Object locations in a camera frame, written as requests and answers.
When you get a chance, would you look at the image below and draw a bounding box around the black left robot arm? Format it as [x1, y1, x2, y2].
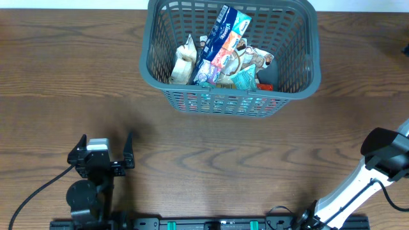
[66, 133, 135, 226]

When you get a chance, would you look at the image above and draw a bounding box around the grey plastic basket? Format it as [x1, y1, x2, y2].
[139, 0, 321, 118]

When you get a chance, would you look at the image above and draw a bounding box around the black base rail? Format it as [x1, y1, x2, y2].
[49, 211, 370, 230]

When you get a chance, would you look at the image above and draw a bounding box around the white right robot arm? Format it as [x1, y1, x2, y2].
[291, 121, 408, 229]

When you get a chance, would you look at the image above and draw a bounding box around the beige cookie bag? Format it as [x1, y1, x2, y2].
[194, 38, 247, 87]
[169, 34, 197, 85]

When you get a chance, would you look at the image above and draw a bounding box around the Kleenex tissue multipack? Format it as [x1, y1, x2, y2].
[189, 5, 252, 87]

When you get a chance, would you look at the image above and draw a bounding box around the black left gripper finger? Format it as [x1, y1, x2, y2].
[67, 134, 87, 165]
[123, 132, 135, 169]

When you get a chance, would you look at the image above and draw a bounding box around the red spaghetti packet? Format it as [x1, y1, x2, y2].
[177, 80, 277, 112]

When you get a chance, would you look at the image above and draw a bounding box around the white paper label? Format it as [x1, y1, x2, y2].
[229, 64, 257, 91]

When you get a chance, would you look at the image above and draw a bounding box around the cookie bag with clear window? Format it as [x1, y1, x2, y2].
[242, 46, 274, 72]

